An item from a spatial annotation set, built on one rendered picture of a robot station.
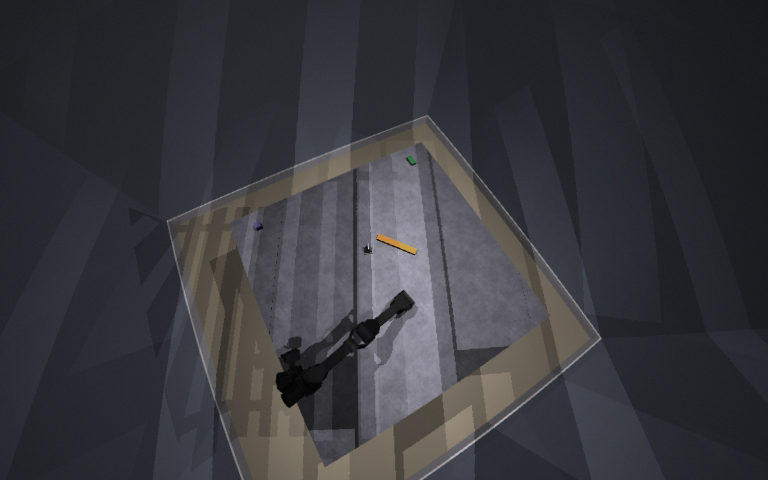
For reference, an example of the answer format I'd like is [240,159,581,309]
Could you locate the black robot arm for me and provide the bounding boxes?
[275,290,415,408]

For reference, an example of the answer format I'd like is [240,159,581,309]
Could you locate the orange bar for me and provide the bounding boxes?
[377,234,417,255]

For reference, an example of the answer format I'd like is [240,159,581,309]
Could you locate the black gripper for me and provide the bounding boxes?
[281,348,306,384]

